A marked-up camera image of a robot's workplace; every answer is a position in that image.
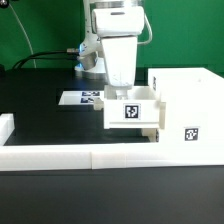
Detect white drawer box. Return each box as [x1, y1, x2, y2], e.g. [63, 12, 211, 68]
[93, 85, 163, 129]
[141, 128, 159, 142]

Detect thin white cable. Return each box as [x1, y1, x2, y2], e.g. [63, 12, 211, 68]
[7, 3, 37, 69]

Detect white fiducial marker sheet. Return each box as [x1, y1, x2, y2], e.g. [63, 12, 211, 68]
[59, 90, 104, 105]

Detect white drawer cabinet frame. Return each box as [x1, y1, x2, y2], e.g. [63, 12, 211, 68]
[148, 68, 224, 143]

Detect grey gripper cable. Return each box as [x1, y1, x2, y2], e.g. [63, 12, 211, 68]
[137, 13, 154, 46]

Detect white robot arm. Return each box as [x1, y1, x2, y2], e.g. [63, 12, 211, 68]
[78, 0, 145, 99]

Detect white U-shaped fence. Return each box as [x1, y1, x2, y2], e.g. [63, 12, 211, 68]
[0, 114, 224, 172]

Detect black cable bundle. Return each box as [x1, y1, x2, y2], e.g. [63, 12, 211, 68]
[12, 48, 81, 70]

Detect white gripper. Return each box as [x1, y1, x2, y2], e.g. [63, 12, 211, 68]
[92, 7, 144, 100]

